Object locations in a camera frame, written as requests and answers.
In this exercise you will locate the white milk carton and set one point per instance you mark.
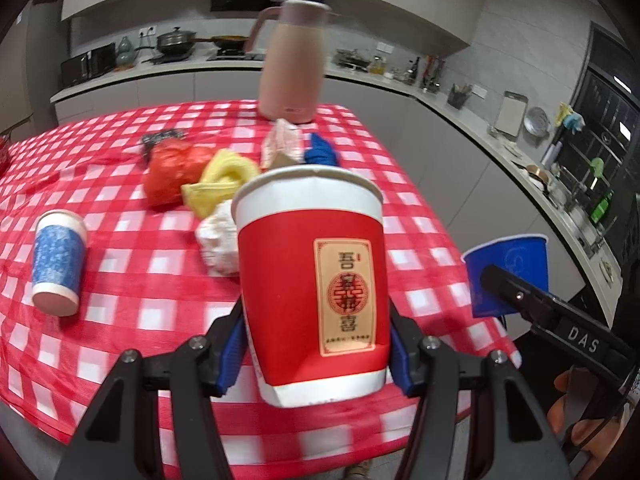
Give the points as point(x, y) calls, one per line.
point(283, 139)

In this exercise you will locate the blue cloth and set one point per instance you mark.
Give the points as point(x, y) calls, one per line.
point(320, 152)

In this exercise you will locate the person's right hand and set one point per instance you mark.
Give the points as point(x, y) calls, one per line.
point(586, 432)

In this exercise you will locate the blue number paper cup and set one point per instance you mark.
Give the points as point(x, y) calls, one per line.
point(524, 256)

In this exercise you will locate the yellow cloth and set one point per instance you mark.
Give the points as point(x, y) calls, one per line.
point(223, 176)

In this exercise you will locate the black microwave oven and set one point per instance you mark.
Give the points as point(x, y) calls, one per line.
point(89, 65)

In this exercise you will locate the green dish soap bottle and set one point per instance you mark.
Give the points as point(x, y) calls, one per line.
point(601, 208)

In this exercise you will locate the grey cutting board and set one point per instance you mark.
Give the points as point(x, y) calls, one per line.
point(511, 114)

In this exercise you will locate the dark wine bottle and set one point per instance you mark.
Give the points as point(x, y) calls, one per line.
point(411, 72)

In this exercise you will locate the black lidded cooking pot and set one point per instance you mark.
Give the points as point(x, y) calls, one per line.
point(177, 42)

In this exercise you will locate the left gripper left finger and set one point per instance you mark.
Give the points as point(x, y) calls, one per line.
point(229, 348)

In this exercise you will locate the blue patterned paper cup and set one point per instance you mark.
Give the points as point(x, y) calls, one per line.
point(59, 255)

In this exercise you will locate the metal colander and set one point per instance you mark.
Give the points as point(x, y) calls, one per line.
point(536, 123)

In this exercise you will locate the pink thermos jug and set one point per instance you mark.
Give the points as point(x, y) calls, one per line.
point(295, 59)

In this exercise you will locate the utensil holder cup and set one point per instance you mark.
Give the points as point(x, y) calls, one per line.
point(458, 95)

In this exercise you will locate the red checkered tablecloth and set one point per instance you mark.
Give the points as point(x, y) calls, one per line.
point(145, 286)

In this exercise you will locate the teal ceramic vase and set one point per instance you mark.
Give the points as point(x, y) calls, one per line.
point(126, 54)

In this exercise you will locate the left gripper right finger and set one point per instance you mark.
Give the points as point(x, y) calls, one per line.
point(405, 364)

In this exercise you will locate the red plastic bag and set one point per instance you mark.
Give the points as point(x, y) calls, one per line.
point(174, 163)

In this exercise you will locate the red paper cup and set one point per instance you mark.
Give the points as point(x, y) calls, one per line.
point(314, 284)

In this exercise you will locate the white tissue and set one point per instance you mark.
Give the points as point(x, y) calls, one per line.
point(217, 236)

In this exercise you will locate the steel wool scrubber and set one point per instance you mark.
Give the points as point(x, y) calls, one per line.
point(150, 140)

